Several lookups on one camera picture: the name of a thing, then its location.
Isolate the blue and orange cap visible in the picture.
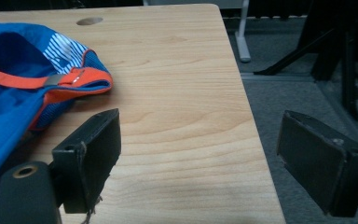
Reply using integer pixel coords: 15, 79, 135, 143
0, 21, 114, 192

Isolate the black metal stand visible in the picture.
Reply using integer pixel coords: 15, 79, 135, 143
253, 0, 358, 123

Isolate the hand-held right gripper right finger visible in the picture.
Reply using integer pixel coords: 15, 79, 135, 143
276, 109, 358, 218

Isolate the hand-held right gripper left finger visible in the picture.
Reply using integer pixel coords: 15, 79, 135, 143
51, 107, 122, 215

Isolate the white metal table leg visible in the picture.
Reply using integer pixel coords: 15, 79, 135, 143
234, 0, 252, 63

